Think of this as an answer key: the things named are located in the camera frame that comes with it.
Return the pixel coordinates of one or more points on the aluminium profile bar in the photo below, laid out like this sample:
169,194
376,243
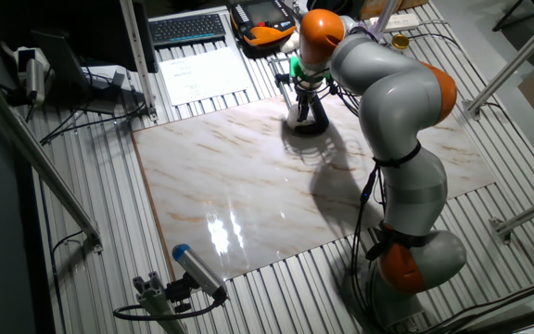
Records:
517,59
40,156
526,213

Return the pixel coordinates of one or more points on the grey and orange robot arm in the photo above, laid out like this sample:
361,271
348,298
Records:
401,102

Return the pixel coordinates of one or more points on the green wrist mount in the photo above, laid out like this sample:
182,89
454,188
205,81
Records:
297,67

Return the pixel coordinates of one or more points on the brown cardboard box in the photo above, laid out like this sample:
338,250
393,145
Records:
371,8

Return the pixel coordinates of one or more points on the white paper sheet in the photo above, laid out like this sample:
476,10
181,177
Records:
202,74

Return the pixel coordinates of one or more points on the small white rounded object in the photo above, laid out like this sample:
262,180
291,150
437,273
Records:
289,44

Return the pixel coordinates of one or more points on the grey metal pole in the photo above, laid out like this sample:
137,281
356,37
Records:
387,14

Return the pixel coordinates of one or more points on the dark grey tilted panel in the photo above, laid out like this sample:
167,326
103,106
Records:
60,60

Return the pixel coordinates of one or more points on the black camera clamp mount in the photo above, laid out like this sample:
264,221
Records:
179,292

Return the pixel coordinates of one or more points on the white power strip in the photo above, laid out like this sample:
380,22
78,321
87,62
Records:
403,21

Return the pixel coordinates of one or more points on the black computer keyboard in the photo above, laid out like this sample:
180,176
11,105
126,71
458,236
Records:
186,29

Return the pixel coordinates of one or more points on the aluminium profile post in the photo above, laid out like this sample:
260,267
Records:
137,51

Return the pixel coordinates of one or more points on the black computer monitor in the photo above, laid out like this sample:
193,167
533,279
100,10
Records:
105,32

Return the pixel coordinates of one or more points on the jar with yellow lid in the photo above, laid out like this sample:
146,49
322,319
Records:
400,41

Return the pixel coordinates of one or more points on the dark metal beam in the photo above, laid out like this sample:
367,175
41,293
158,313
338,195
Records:
517,320

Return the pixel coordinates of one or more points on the grey camera with blue cap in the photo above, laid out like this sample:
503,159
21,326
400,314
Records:
197,269

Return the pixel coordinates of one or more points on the white round jar lid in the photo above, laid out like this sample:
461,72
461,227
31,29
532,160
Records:
292,113

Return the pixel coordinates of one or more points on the grey camera on white mount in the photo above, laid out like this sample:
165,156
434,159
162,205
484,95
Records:
35,79

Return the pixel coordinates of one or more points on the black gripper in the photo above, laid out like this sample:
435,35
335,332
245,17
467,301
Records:
305,93

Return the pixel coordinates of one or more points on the black C-clamp with steel screw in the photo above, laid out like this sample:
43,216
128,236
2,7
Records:
321,123

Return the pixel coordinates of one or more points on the short aluminium profile stub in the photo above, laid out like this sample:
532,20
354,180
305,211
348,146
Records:
156,301

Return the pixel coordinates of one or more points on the grey electronics box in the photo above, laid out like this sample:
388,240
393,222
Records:
107,76

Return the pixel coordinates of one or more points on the orange and black teach pendant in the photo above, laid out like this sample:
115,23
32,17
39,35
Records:
262,33

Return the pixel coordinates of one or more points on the marble pattern board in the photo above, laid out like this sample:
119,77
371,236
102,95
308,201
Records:
230,185

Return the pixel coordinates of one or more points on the translucent purple plastic bag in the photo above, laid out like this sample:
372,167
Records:
373,29

